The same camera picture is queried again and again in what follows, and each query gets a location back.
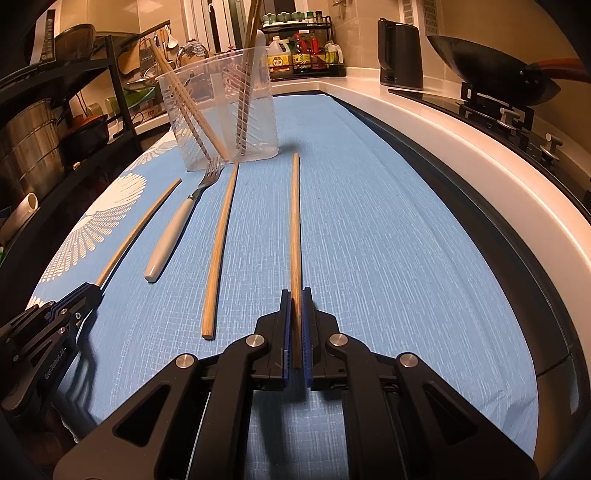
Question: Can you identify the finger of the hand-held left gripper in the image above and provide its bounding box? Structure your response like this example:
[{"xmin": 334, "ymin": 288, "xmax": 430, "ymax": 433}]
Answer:
[
  {"xmin": 53, "ymin": 283, "xmax": 100, "ymax": 315},
  {"xmin": 47, "ymin": 295, "xmax": 102, "ymax": 332}
]

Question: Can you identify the black spice rack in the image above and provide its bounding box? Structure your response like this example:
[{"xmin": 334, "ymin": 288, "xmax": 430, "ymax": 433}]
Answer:
[{"xmin": 261, "ymin": 14, "xmax": 347, "ymax": 81}]

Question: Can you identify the black metal shelf rack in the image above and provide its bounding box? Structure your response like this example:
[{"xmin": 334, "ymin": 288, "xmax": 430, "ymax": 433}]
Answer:
[{"xmin": 0, "ymin": 21, "xmax": 172, "ymax": 241}]

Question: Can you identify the red sauce bottle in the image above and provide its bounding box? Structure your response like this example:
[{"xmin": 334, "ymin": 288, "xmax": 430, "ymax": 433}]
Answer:
[{"xmin": 308, "ymin": 33, "xmax": 323, "ymax": 71}]

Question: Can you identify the large steel pot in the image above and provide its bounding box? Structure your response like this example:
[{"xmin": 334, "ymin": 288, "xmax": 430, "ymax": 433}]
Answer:
[{"xmin": 0, "ymin": 99, "xmax": 64, "ymax": 200}]

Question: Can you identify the blue patterned tablecloth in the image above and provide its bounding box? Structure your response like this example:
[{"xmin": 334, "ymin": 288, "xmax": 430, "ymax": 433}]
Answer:
[{"xmin": 28, "ymin": 92, "xmax": 541, "ymax": 480}]

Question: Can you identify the green plastic basin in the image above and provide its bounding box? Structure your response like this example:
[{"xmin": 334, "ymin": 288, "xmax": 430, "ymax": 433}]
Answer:
[{"xmin": 104, "ymin": 88, "xmax": 160, "ymax": 117}]

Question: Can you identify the wooden chopstick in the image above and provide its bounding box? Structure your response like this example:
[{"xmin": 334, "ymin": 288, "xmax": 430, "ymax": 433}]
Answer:
[
  {"xmin": 151, "ymin": 41, "xmax": 225, "ymax": 163},
  {"xmin": 288, "ymin": 152, "xmax": 303, "ymax": 370},
  {"xmin": 96, "ymin": 178, "xmax": 182, "ymax": 288},
  {"xmin": 157, "ymin": 44, "xmax": 230, "ymax": 161},
  {"xmin": 202, "ymin": 162, "xmax": 240, "ymax": 341},
  {"xmin": 240, "ymin": 0, "xmax": 263, "ymax": 155}
]

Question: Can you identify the dark soy sauce bottle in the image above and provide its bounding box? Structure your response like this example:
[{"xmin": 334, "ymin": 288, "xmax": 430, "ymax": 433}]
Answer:
[{"xmin": 292, "ymin": 33, "xmax": 311, "ymax": 75}]

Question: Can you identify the green and yellow bottle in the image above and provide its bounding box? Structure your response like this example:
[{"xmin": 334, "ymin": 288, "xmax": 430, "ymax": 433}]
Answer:
[{"xmin": 323, "ymin": 41, "xmax": 345, "ymax": 68}]

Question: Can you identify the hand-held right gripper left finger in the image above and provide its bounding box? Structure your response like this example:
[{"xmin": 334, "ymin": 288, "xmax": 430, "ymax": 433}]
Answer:
[{"xmin": 53, "ymin": 290, "xmax": 294, "ymax": 480}]

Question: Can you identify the clear plastic utensil holder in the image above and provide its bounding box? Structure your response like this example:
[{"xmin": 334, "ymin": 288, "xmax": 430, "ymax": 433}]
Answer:
[{"xmin": 157, "ymin": 46, "xmax": 279, "ymax": 173}]

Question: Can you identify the white-handled fork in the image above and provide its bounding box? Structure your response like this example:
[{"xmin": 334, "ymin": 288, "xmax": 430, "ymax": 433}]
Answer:
[{"xmin": 144, "ymin": 157, "xmax": 223, "ymax": 283}]

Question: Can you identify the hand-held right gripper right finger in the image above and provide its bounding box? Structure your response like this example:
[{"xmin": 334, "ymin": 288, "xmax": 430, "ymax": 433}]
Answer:
[{"xmin": 302, "ymin": 287, "xmax": 541, "ymax": 480}]

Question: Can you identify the wooden cutting board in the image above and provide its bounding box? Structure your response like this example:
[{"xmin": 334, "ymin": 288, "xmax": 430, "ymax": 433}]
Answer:
[{"xmin": 117, "ymin": 30, "xmax": 158, "ymax": 75}]

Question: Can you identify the black gas stove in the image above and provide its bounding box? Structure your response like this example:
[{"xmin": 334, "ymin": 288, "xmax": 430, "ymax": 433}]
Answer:
[{"xmin": 388, "ymin": 80, "xmax": 591, "ymax": 208}]

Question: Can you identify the metal chopstick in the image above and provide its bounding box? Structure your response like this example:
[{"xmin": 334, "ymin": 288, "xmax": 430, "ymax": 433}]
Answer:
[{"xmin": 235, "ymin": 0, "xmax": 258, "ymax": 155}]

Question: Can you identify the row of green-lidded spice jars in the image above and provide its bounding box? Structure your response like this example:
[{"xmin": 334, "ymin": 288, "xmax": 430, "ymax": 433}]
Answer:
[{"xmin": 263, "ymin": 10, "xmax": 331, "ymax": 25}]

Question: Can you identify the chrome faucet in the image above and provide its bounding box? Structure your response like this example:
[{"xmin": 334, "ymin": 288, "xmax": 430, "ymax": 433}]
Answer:
[{"xmin": 175, "ymin": 41, "xmax": 209, "ymax": 64}]

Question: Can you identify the yellow-label oil jug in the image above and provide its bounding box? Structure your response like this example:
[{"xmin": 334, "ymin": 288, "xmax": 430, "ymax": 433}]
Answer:
[{"xmin": 268, "ymin": 37, "xmax": 291, "ymax": 75}]

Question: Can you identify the orange and black pot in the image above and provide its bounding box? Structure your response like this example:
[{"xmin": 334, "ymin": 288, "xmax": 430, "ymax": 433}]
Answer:
[{"xmin": 60, "ymin": 114, "xmax": 112, "ymax": 163}]

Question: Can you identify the dark wooden bowl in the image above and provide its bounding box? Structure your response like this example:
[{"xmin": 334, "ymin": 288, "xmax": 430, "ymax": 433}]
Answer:
[{"xmin": 53, "ymin": 24, "xmax": 99, "ymax": 71}]

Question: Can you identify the black electric kettle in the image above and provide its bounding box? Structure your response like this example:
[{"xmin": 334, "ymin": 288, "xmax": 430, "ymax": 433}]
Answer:
[{"xmin": 378, "ymin": 18, "xmax": 424, "ymax": 90}]

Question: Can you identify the black wok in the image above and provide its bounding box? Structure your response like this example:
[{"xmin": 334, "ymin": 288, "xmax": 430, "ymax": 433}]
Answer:
[{"xmin": 426, "ymin": 34, "xmax": 591, "ymax": 108}]

